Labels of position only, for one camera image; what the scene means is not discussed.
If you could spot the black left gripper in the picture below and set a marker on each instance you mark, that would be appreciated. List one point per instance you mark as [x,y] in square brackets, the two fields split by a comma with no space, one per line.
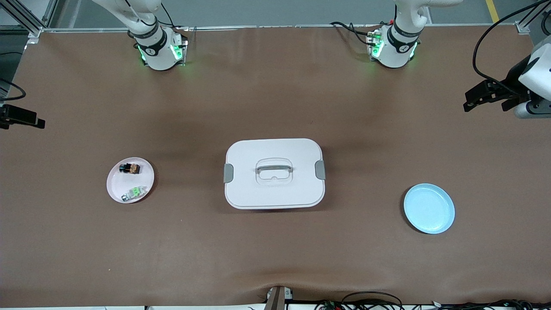
[512,80]

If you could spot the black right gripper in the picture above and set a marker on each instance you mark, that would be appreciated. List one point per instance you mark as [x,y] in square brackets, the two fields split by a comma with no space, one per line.
[18,115]

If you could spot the orange push-button switch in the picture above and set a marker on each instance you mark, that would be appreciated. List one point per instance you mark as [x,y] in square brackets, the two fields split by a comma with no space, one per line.
[130,168]

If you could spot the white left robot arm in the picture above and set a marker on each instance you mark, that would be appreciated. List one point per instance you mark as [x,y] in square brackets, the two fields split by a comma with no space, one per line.
[396,51]

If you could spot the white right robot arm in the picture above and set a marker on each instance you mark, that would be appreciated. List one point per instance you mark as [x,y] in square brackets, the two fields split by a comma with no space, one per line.
[159,56]

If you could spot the light blue round plate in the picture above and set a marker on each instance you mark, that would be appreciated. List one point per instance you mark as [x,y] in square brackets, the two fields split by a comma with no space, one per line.
[429,209]

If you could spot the pink round plate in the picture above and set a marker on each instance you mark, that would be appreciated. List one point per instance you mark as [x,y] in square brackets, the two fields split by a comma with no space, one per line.
[144,181]

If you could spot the grey box latch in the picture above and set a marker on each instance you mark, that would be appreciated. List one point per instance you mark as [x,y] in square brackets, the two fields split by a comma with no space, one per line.
[228,173]
[320,169]

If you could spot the brown table cover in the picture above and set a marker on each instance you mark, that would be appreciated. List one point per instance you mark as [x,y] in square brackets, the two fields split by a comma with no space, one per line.
[275,86]

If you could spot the white lidded storage box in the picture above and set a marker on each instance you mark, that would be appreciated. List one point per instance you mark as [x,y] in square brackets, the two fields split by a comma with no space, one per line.
[275,193]

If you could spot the aluminium frame post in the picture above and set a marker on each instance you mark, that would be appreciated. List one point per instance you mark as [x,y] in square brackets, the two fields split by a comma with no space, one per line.
[35,32]
[522,28]

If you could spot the green push-button switch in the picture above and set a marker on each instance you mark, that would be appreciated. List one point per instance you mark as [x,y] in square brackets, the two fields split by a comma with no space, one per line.
[134,193]

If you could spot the silver table edge rail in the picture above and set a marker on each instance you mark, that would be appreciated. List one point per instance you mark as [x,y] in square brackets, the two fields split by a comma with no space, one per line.
[280,27]

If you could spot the brown camera mount bracket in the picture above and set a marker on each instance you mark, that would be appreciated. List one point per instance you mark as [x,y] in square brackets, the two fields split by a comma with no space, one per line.
[277,299]

